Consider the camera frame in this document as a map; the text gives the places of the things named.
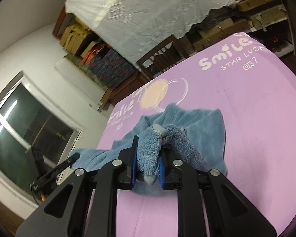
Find pink printed bed sheet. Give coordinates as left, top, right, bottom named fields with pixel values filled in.
left=89, top=32, right=296, bottom=237

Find wooden shelf unit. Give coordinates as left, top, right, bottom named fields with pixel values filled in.
left=52, top=7, right=150, bottom=111

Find stack of yellow boxes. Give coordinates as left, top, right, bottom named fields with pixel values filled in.
left=60, top=24, right=92, bottom=55

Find stack of dark patterned boxes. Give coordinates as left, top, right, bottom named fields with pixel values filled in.
left=89, top=48, right=137, bottom=90

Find window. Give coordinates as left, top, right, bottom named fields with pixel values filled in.
left=0, top=70, right=84, bottom=205

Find blue fleece jacket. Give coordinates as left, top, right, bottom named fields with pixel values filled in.
left=69, top=103, right=229, bottom=195

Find dark wooden chair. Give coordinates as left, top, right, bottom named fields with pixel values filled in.
left=136, top=35, right=188, bottom=79

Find cardboard boxes pile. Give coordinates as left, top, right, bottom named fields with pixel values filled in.
left=187, top=0, right=289, bottom=53

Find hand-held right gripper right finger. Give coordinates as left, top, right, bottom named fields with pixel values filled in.
left=158, top=148, right=278, bottom=237

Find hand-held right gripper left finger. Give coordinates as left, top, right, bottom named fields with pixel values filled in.
left=16, top=135, right=140, bottom=237

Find orange patterned boxes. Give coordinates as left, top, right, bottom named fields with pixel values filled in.
left=81, top=43, right=107, bottom=65

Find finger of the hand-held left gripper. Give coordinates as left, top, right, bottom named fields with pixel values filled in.
left=37, top=152, right=81, bottom=181

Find white lace cloth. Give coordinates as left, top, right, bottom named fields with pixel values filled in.
left=64, top=0, right=252, bottom=65

